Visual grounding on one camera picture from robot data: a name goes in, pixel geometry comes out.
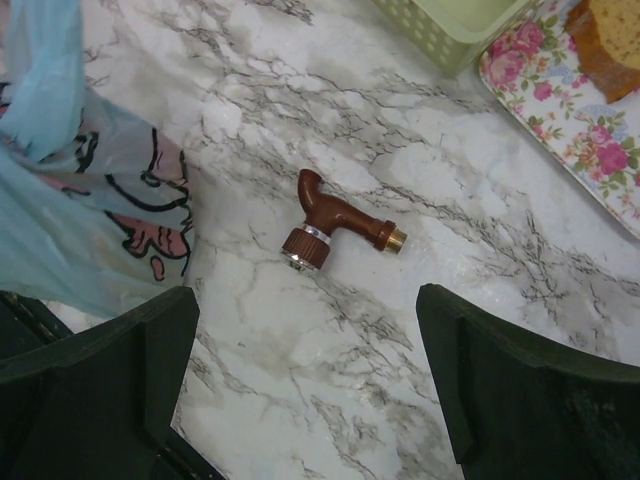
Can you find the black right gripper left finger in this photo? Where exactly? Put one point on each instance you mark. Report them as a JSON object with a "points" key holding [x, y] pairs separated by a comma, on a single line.
{"points": [[98, 404]]}

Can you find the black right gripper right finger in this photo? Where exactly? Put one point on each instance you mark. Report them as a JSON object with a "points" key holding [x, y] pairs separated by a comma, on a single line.
{"points": [[518, 405]]}

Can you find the light blue plastic grocery bag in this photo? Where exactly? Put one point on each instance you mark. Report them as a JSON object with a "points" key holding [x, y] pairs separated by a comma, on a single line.
{"points": [[96, 209]]}

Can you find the brown plastic faucet tap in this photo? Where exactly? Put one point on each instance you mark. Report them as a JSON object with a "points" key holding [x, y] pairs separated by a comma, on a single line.
{"points": [[308, 245]]}

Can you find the floral rectangular tray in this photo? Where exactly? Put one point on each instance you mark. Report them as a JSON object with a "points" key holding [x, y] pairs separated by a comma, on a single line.
{"points": [[533, 71]]}

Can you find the green plastic basket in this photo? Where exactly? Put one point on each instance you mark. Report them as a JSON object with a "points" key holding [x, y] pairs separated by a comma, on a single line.
{"points": [[454, 33]]}

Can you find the brown bread slice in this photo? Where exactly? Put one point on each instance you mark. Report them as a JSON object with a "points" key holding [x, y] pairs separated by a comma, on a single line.
{"points": [[606, 37]]}

